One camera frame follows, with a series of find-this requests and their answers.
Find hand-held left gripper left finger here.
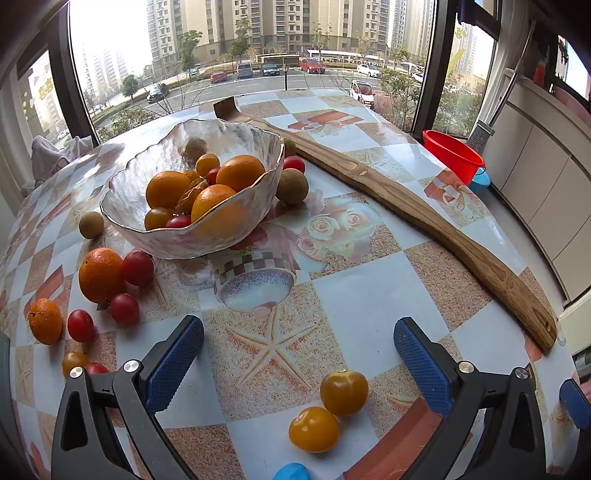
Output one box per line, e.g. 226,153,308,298
52,315,205,480

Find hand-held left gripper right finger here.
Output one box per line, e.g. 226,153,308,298
392,317,558,480

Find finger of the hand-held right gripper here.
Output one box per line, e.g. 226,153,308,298
559,378,591,433

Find yellow cherry tomato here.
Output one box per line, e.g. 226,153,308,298
288,406,341,454
62,351,88,378
144,208,175,231
195,153,221,178
320,369,369,418

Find large brown round fruit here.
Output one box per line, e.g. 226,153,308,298
276,168,309,205

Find large orange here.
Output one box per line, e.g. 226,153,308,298
146,171,191,210
191,184,238,223
78,247,125,304
215,154,267,192

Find clear glass bowl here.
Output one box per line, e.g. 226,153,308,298
100,119,286,259

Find rough small mandarin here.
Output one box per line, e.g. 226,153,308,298
28,298,64,345

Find blue plastic object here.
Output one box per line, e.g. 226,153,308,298
271,462,311,480

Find long wooden board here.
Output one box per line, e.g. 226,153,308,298
213,97,558,353

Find husked golden physalis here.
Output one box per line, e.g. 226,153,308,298
174,178,209,214

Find blue plastic basin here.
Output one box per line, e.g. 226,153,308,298
468,168,491,195

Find red plastic bucket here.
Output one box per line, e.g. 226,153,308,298
422,130,486,186

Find white cloth pile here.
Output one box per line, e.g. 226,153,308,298
31,135,95,169

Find white minivan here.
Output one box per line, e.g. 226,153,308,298
349,79,376,109

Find mop with metal handle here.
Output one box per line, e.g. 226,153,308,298
467,69,520,151

